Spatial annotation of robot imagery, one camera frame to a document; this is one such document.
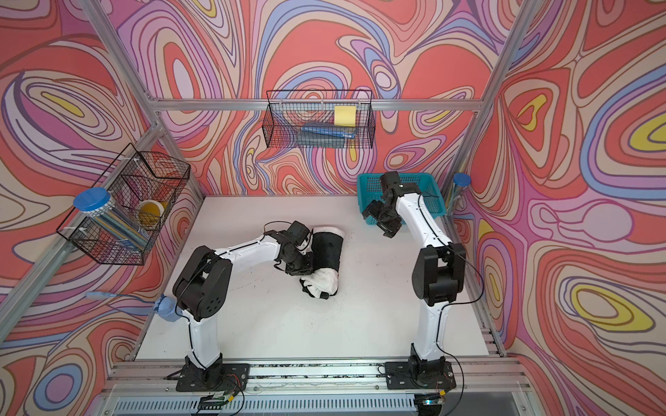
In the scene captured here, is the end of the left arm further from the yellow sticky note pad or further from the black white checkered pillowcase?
the yellow sticky note pad

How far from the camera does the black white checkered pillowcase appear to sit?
86 centimetres

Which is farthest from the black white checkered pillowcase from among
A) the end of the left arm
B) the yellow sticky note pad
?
the yellow sticky note pad

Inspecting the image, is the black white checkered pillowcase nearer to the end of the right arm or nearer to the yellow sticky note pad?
the end of the right arm
